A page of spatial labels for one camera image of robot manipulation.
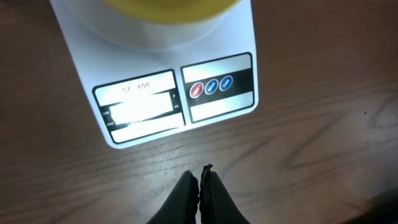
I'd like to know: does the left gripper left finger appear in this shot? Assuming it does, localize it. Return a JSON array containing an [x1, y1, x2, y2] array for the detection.
[[147, 170, 199, 224]]

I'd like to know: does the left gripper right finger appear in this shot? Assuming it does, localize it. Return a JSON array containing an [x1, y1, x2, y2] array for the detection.
[[199, 164, 249, 224]]

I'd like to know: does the yellow bowl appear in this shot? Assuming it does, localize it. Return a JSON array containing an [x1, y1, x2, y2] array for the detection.
[[103, 0, 241, 25]]

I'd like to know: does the white digital kitchen scale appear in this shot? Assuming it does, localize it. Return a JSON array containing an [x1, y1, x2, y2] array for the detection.
[[51, 1, 259, 149]]

